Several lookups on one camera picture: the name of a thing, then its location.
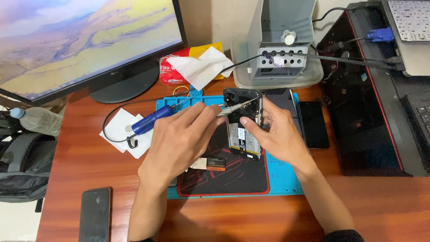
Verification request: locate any clear plastic water bottle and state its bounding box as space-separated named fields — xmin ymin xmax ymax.
xmin=10 ymin=107 xmax=64 ymax=136

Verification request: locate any silver laptop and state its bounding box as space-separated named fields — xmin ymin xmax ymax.
xmin=381 ymin=0 xmax=430 ymax=77

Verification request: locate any white tissue sheet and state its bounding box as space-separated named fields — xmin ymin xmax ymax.
xmin=167 ymin=46 xmax=235 ymax=91

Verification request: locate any thick black power cable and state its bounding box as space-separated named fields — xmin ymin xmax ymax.
xmin=218 ymin=50 xmax=405 ymax=76

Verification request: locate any black red computer case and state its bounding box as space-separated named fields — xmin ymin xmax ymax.
xmin=316 ymin=2 xmax=430 ymax=177

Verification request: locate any phone with exposed battery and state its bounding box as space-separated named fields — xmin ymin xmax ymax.
xmin=223 ymin=88 xmax=263 ymax=161

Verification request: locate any blue handled soldering iron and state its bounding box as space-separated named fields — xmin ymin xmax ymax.
xmin=131 ymin=98 xmax=259 ymax=136

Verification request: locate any black keyboard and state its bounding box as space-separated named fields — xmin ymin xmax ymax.
xmin=401 ymin=94 xmax=430 ymax=152

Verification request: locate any grey metal fume extractor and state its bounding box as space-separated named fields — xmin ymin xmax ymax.
xmin=247 ymin=0 xmax=317 ymax=80

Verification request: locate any person's left hand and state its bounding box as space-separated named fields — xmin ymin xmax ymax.
xmin=138 ymin=101 xmax=226 ymax=189

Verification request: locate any slim black smartphone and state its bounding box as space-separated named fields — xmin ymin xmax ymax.
xmin=297 ymin=101 xmax=330 ymax=149

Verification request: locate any small black orange box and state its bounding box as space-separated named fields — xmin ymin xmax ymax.
xmin=190 ymin=157 xmax=227 ymax=172

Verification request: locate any red yellow tissue pack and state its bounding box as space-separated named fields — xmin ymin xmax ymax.
xmin=159 ymin=42 xmax=225 ymax=86

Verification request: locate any grey black backpack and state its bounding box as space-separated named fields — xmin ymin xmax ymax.
xmin=0 ymin=132 xmax=58 ymax=204

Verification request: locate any dark purple phone back cover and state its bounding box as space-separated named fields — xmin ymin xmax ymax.
xmin=263 ymin=88 xmax=303 ymax=135

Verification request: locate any blue silicone repair mat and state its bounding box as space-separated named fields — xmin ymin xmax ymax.
xmin=155 ymin=84 xmax=304 ymax=199

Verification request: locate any blue monitor cable connector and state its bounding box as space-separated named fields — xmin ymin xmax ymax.
xmin=366 ymin=27 xmax=395 ymax=43

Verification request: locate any white paper square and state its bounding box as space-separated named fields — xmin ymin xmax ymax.
xmin=99 ymin=108 xmax=145 ymax=153
xmin=126 ymin=114 xmax=154 ymax=159

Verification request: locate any white round knob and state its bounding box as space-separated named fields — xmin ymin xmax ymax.
xmin=280 ymin=30 xmax=297 ymax=46

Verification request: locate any thin black cable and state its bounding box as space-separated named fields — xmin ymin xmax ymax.
xmin=312 ymin=6 xmax=351 ymax=23

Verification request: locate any black red mouse pad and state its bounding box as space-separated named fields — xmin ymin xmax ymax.
xmin=177 ymin=123 xmax=270 ymax=197

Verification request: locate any black computer monitor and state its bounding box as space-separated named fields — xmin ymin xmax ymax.
xmin=0 ymin=0 xmax=187 ymax=106

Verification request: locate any person's right hand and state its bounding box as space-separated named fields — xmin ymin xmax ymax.
xmin=240 ymin=97 xmax=314 ymax=171

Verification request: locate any yellow rubber band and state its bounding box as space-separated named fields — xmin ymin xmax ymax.
xmin=173 ymin=86 xmax=191 ymax=98

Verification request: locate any black smartphone with worn screen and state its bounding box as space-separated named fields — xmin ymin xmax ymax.
xmin=78 ymin=188 xmax=112 ymax=242

